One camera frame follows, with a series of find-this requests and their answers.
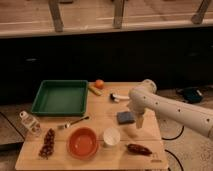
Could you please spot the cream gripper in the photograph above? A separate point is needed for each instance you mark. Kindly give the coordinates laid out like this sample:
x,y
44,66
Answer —
x,y
139,118

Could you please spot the blue sponge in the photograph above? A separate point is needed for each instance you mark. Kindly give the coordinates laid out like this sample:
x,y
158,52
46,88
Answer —
x,y
125,117

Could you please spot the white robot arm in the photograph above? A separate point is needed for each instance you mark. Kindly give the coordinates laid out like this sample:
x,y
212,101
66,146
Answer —
x,y
143,96

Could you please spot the green plastic tray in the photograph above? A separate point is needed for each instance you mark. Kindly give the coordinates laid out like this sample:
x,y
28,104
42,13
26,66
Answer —
x,y
59,98

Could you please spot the dark red chili pepper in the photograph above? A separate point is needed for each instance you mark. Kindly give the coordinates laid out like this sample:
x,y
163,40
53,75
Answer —
x,y
138,149

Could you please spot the white cup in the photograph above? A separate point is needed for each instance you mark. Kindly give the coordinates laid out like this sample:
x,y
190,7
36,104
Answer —
x,y
111,136

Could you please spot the wooden table board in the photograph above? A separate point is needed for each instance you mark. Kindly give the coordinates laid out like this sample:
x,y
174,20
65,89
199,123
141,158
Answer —
x,y
102,115

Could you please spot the orange fruit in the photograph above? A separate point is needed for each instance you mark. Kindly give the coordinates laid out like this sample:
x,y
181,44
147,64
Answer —
x,y
99,84

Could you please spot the teal black box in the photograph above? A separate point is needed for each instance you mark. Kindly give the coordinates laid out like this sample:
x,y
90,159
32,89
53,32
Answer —
x,y
190,95

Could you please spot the yellow banana piece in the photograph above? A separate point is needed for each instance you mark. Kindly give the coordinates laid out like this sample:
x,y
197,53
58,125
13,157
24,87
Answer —
x,y
95,90

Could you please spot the orange bowl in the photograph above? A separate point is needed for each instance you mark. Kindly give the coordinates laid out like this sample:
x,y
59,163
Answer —
x,y
82,143

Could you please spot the bunch of dark grapes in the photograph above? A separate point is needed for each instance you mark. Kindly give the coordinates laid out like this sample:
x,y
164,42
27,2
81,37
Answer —
x,y
48,146

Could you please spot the clear plastic bottle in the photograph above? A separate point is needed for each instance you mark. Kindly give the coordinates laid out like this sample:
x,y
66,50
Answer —
x,y
30,123

